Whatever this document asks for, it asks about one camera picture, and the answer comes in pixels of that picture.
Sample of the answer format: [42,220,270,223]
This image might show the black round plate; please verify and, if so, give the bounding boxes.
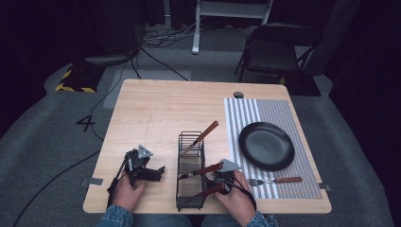
[237,121,296,172]

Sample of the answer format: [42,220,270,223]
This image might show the black folding chair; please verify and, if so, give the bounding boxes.
[234,22,324,85]

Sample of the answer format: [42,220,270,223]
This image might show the yellow-black striped base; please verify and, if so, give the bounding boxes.
[55,63,106,94]

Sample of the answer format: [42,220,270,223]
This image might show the brown-handled fork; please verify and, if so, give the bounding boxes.
[247,176,304,187]

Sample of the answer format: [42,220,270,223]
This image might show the black base with yellow mark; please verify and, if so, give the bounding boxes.
[279,75,323,97]

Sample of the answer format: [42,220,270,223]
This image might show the bundle of floor cables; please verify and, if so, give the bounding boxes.
[139,15,206,50]

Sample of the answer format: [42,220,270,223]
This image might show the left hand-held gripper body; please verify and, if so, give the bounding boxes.
[125,144,154,187]

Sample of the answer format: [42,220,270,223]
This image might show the black stand with grey base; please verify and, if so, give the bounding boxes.
[82,0,141,68]

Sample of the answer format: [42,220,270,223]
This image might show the black wire cutlery rack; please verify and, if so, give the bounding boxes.
[175,131,208,213]

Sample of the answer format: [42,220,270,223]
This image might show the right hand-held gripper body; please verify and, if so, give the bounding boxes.
[213,158,241,194]

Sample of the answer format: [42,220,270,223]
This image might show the white metal stand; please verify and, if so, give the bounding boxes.
[191,0,274,56]

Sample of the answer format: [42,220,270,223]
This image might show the person's right hand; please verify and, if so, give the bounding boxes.
[211,169,257,227]

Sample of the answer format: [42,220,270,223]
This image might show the long black floor cable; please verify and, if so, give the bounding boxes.
[11,149,102,227]

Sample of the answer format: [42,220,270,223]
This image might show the brown-handled utensil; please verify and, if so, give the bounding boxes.
[178,162,224,181]
[195,183,225,199]

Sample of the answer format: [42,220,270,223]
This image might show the person's left hand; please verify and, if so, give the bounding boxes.
[111,174,148,212]

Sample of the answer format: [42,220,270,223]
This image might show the striped grey placemat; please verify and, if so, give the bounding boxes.
[223,97,323,201]

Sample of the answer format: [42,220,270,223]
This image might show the brown-handled knife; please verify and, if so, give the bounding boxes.
[182,119,219,156]

